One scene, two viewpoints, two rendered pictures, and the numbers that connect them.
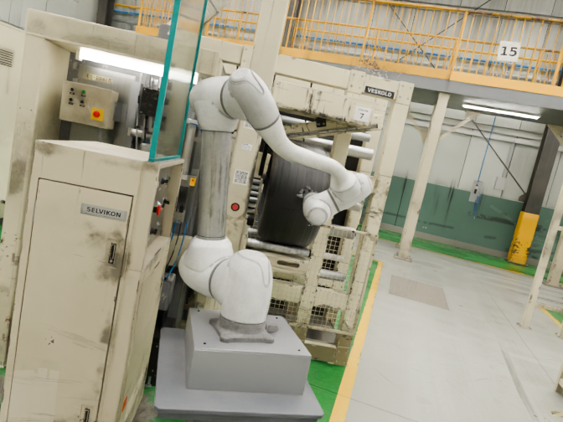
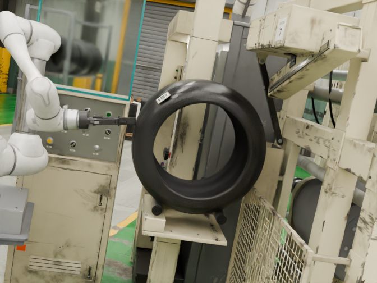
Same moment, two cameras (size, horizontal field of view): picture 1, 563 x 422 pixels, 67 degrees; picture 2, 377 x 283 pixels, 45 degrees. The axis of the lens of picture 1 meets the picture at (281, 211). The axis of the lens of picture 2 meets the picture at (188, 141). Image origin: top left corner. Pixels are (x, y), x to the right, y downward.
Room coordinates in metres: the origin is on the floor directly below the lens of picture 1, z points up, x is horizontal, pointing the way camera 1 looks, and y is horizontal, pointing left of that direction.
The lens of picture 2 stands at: (2.24, -2.04, 1.50)
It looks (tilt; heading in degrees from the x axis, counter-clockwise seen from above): 9 degrees down; 88
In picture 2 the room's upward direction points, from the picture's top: 10 degrees clockwise
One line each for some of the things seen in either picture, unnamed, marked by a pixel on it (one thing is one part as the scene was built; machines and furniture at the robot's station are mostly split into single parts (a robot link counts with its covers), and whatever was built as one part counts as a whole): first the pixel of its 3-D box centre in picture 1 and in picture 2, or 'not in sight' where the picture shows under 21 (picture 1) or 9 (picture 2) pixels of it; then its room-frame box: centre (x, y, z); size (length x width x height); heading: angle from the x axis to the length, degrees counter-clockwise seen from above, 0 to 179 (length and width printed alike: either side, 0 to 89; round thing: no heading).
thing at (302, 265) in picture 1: (274, 259); (153, 211); (2.20, -0.02, 0.84); 0.36 x 0.09 x 0.06; 96
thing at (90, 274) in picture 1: (99, 304); (68, 194); (1.66, 0.65, 0.63); 0.56 x 0.41 x 1.27; 6
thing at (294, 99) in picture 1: (320, 105); (292, 36); (2.64, -0.10, 1.71); 0.61 x 0.25 x 0.15; 96
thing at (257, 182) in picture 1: (242, 199); (258, 172); (2.69, 0.26, 1.05); 0.20 x 0.15 x 0.30; 96
